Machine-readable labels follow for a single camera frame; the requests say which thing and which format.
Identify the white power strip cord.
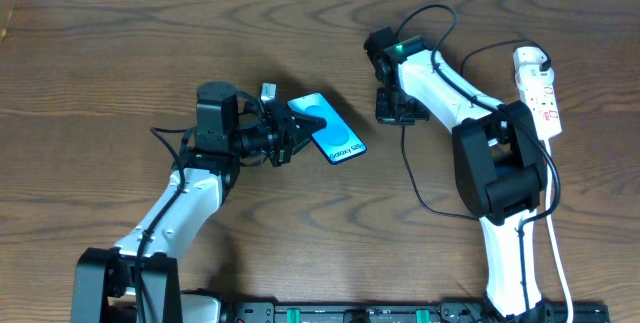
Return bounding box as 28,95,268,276
543,137,575,323

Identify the blue Galaxy smartphone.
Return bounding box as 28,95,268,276
288,93,367,165

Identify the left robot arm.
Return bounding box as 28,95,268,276
71,81,326,322

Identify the black charging cable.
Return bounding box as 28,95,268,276
399,38,553,222

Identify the white charger adapter plug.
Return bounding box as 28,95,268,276
513,46,555,90

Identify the white power strip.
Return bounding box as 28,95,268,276
515,66,562,140

